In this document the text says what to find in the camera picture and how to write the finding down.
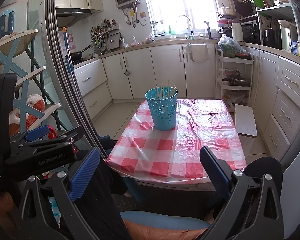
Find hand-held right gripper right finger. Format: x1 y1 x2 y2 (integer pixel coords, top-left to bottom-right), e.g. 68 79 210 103
199 145 285 240

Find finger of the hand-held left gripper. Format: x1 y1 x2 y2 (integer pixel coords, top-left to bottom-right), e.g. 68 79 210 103
10 125 50 144
14 125 85 153

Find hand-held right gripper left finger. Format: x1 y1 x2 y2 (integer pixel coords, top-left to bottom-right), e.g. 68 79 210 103
16 147 102 240

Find blue perforated plastic bucket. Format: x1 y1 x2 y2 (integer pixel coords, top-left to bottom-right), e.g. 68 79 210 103
145 86 178 131

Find bundle of wooden chopsticks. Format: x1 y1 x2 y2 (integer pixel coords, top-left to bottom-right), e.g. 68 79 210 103
156 79 177 99

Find person's left hand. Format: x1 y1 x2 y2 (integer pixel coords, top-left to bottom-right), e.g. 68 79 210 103
0 192 17 222

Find red plastic basket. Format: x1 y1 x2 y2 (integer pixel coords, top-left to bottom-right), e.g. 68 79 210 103
40 125 58 140

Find orange white stuffed toy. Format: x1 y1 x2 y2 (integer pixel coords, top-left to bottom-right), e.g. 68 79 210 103
9 94 45 135

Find red white checkered tablecloth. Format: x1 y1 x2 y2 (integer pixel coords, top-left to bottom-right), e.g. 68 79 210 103
104 99 247 183

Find person's left leg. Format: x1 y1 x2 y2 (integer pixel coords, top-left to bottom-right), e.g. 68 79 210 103
86 164 132 240

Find person's leg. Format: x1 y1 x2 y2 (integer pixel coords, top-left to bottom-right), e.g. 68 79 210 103
86 164 132 240
244 156 283 193

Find person's right leg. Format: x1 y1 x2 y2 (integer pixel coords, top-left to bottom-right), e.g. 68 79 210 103
244 156 283 193

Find white low stool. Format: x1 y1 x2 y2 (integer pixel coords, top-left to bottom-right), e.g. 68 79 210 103
234 104 257 137

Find white stove cabinet with drawers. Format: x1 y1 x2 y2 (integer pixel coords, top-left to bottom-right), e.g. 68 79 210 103
74 58 113 118

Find black frying pan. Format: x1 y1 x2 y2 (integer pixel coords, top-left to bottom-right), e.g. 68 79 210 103
70 44 93 61

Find mop with orange tip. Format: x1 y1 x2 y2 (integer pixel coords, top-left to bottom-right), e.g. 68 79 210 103
62 27 74 74

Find dark pot with lid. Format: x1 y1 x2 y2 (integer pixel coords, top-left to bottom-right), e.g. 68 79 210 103
221 70 251 87

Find blue and cream ladder shelf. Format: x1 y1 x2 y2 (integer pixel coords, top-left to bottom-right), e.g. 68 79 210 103
0 29 62 140

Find white rolling cart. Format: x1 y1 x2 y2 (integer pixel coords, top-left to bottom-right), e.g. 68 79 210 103
216 48 254 105

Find white sink base cabinet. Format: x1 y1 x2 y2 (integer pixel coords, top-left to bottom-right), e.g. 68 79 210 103
101 42 219 102

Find white panelled drawer cabinet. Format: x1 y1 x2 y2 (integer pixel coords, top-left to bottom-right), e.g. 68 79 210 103
245 46 300 160

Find white hanging waste bin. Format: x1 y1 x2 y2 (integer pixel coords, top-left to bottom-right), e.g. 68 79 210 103
184 42 208 63

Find range hood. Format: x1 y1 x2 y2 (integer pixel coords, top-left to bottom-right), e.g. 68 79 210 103
55 7 95 28

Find plastic bag of greens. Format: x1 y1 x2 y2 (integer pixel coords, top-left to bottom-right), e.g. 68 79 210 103
217 33 248 58

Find dark straight faucet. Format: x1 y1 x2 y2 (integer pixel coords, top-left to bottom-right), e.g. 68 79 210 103
204 21 212 39

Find white thermos jug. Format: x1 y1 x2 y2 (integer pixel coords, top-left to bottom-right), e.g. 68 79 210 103
231 21 244 42

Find black countertop appliance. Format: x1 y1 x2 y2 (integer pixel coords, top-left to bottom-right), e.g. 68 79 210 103
241 21 262 45

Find chrome arched faucet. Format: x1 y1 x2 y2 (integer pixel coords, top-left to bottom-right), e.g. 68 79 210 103
176 15 194 37

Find black cooking pot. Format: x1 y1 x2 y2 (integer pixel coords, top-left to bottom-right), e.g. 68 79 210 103
262 28 282 50

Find stacked red plastic basins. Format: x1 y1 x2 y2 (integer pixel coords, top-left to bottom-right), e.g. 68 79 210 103
217 17 234 30

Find white electric water boiler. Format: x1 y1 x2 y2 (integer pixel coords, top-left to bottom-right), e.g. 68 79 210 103
278 19 298 52

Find white saucepan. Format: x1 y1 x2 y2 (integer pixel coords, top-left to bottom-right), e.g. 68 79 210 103
219 4 237 16

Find black microwave oven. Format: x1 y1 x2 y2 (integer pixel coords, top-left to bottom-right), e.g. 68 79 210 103
230 0 259 18

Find bright kitchen window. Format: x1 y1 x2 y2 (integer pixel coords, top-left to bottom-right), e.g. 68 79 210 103
142 0 219 37

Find white storage shelf rack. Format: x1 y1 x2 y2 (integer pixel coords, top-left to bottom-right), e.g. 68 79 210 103
256 2 300 50

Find pink wall stickers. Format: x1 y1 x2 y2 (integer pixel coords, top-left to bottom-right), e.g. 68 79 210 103
64 32 77 52

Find wall utensil rack with tools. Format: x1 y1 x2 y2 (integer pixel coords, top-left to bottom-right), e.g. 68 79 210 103
90 17 122 55

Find metal sliding door frame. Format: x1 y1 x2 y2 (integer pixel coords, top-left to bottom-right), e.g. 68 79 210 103
44 0 108 160

